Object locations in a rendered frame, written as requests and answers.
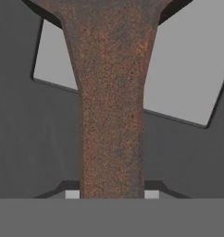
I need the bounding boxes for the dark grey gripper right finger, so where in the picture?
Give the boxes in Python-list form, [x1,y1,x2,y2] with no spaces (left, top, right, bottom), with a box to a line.
[143,181,192,200]

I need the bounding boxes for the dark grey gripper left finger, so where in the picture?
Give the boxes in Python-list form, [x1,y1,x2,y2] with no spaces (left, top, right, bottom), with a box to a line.
[33,181,81,200]

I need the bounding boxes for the grey sink basin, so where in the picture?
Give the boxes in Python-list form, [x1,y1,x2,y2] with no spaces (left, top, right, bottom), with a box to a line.
[31,0,224,130]

